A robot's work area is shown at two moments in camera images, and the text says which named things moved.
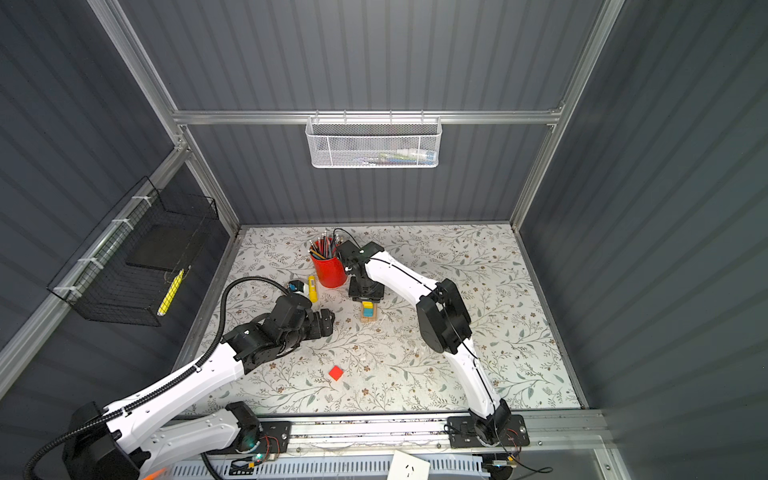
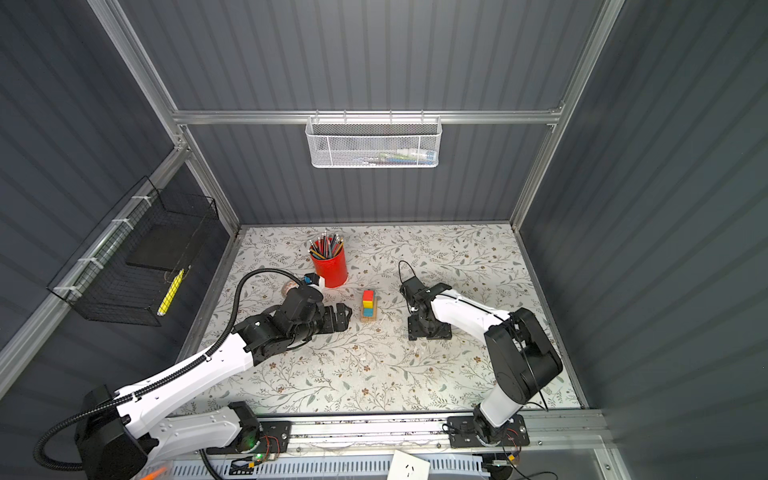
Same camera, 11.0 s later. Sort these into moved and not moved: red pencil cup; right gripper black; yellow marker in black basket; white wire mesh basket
Moved: right gripper black
Not moved: yellow marker in black basket; red pencil cup; white wire mesh basket
